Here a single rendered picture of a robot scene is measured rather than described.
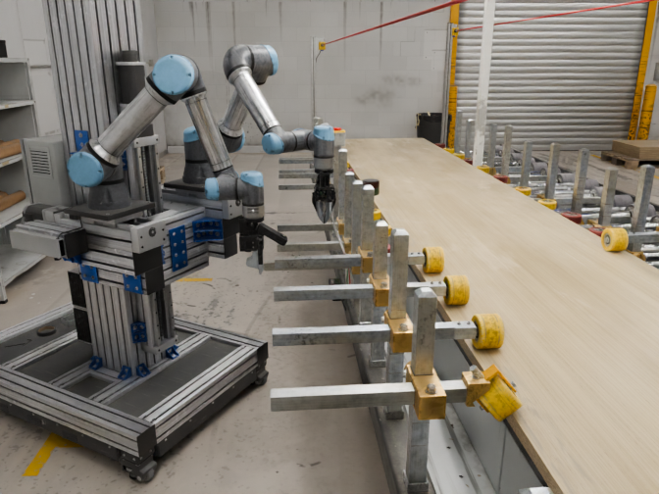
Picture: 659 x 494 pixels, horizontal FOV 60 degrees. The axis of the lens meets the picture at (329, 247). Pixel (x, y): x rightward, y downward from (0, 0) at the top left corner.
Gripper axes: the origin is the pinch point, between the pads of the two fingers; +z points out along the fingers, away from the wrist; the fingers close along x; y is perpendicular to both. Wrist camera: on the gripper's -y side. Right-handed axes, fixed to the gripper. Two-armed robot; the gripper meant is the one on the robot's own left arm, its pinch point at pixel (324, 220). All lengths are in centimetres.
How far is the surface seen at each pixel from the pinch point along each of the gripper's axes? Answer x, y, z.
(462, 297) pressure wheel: 32, 73, 2
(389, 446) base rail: 8, 102, 26
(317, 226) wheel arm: -1.0, -29.5, 11.3
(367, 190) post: 10.3, 41.8, -20.3
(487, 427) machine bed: 31, 101, 23
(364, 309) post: 10.1, 41.7, 18.9
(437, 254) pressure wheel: 32, 47, -1
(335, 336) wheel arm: -4, 96, 1
